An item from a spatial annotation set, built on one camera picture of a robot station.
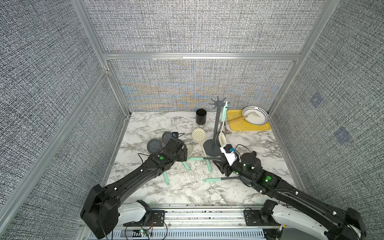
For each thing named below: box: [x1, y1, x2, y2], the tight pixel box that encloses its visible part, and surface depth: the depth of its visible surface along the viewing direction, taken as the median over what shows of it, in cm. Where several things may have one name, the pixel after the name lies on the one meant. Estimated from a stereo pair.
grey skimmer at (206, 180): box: [202, 175, 241, 183], surface depth 88 cm
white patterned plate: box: [242, 106, 269, 126], surface depth 119 cm
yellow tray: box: [227, 109, 271, 131], surface depth 113 cm
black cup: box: [196, 108, 207, 125], surface depth 112 cm
